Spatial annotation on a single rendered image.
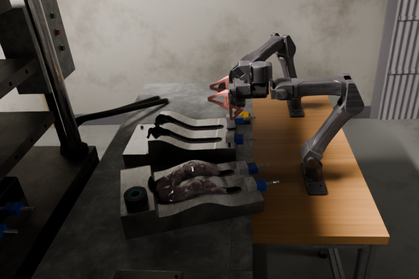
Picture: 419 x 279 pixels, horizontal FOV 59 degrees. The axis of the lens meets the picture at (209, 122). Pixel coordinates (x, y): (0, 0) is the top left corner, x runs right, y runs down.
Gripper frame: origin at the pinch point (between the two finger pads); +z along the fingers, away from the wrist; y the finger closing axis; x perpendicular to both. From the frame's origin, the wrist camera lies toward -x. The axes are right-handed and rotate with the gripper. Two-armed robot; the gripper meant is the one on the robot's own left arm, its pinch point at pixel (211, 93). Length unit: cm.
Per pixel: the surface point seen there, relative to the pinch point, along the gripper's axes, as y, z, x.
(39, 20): -20, 67, -25
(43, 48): -20, 68, -14
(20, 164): -14, 95, 39
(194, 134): -22.5, 12.2, 31.2
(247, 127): -41, -12, 40
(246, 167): 3.0, -11.3, 31.8
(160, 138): -11.6, 25.0, 25.9
